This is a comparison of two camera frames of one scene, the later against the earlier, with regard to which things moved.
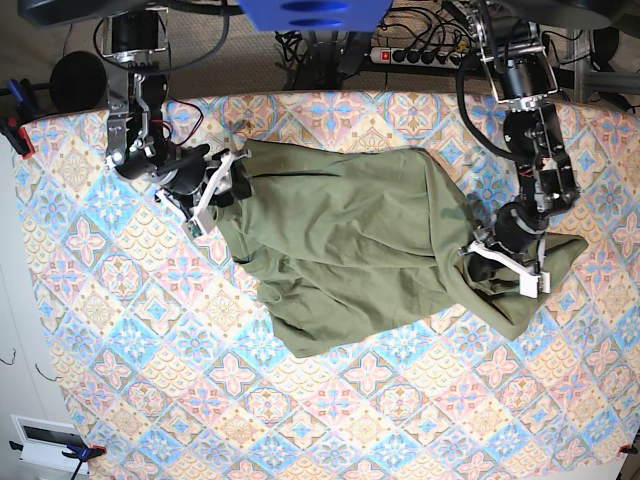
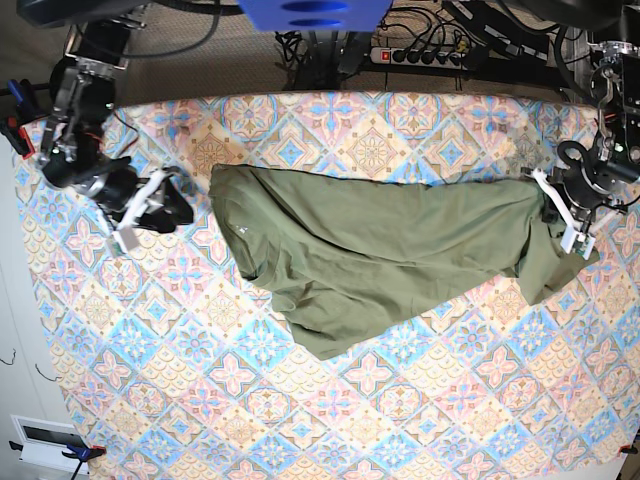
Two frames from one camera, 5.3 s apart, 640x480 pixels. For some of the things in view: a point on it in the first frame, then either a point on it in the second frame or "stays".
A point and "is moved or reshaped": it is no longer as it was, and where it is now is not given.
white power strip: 418,56 stays
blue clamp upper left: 18,137 stays
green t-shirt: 356,245 is moved or reshaped
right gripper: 518,225 -> 583,198
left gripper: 184,174 -> 114,191
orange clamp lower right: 626,448 stays
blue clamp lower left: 81,453 stays
